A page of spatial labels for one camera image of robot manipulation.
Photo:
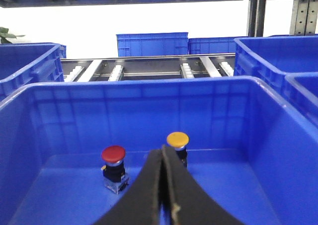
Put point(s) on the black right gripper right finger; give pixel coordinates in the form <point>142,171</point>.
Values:
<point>184,200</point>

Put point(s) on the red mushroom push button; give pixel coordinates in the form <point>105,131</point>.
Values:
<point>114,173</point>

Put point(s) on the roller conveyor rack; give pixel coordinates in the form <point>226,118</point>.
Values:
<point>148,68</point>

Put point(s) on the green plant leaves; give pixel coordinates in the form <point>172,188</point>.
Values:
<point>5,36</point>

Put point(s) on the yellow mushroom push button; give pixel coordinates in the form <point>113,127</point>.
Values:
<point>179,141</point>

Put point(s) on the blue plastic bin right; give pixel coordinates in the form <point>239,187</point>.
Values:
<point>249,149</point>

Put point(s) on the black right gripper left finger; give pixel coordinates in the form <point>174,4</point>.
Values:
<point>140,205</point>

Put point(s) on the blue plastic bin left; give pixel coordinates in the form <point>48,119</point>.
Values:
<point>26,63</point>

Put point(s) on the blue bin rear centre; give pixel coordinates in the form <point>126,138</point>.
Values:
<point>152,44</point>

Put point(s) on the blue bin near right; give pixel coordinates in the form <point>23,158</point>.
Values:
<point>301,90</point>

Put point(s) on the blue bin far right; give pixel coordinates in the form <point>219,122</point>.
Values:
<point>271,59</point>

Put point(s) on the grey perforated rack post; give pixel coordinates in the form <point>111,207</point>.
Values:
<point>304,18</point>

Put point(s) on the dark steel rack post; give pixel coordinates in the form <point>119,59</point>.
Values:
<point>256,17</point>

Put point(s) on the blue plastic bin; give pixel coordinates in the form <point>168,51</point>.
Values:
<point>26,63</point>
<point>249,149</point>

